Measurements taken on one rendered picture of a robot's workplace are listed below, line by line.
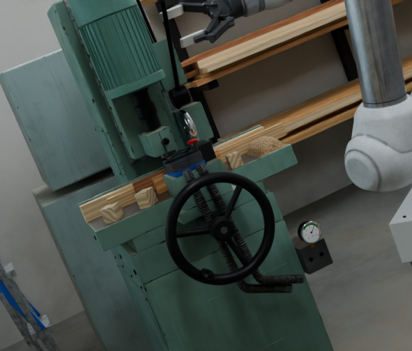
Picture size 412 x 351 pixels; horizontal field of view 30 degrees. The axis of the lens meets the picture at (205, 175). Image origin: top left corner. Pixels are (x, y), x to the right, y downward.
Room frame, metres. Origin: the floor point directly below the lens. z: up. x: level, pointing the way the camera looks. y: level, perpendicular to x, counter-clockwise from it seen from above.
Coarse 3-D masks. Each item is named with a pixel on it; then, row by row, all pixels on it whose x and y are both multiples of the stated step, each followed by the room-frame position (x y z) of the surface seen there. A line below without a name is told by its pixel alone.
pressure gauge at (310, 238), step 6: (306, 222) 2.05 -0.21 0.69; (312, 222) 2.05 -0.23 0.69; (300, 228) 2.05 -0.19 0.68; (306, 228) 2.04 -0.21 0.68; (312, 228) 2.05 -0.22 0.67; (318, 228) 2.05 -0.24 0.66; (300, 234) 2.04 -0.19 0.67; (306, 234) 2.04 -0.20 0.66; (312, 234) 2.05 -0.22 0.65; (318, 234) 2.05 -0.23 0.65; (306, 240) 2.04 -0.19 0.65; (312, 240) 2.04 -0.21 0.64; (312, 246) 2.06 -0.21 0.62
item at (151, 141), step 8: (160, 128) 2.19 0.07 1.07; (168, 128) 2.17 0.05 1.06; (144, 136) 2.19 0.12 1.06; (152, 136) 2.15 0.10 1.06; (160, 136) 2.16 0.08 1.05; (168, 136) 2.16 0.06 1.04; (144, 144) 2.24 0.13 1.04; (152, 144) 2.15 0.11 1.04; (160, 144) 2.16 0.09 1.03; (168, 144) 2.16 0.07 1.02; (152, 152) 2.17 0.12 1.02; (160, 152) 2.16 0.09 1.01; (168, 152) 2.16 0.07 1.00
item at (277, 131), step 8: (272, 128) 2.27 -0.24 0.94; (280, 128) 2.28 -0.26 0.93; (248, 136) 2.27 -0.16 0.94; (256, 136) 2.26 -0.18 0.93; (272, 136) 2.27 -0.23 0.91; (280, 136) 2.28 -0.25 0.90; (232, 144) 2.25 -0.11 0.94; (240, 144) 2.25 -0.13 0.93; (248, 144) 2.25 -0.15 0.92; (224, 152) 2.24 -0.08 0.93; (240, 152) 2.25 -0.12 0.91; (224, 160) 2.23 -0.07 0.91; (128, 192) 2.17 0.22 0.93; (112, 200) 2.15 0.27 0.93; (120, 200) 2.16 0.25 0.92; (128, 200) 2.16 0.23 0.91; (136, 200) 2.17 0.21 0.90
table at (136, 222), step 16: (288, 144) 2.13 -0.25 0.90; (256, 160) 2.09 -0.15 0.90; (272, 160) 2.10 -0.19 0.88; (288, 160) 2.11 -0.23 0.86; (256, 176) 2.09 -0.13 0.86; (128, 208) 2.12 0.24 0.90; (144, 208) 2.03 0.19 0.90; (160, 208) 2.03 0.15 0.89; (192, 208) 1.95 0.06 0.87; (96, 224) 2.07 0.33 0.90; (112, 224) 2.00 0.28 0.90; (128, 224) 2.00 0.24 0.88; (144, 224) 2.01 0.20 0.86; (160, 224) 2.02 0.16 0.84; (96, 240) 2.07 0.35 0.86; (112, 240) 1.99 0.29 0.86; (128, 240) 2.00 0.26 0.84
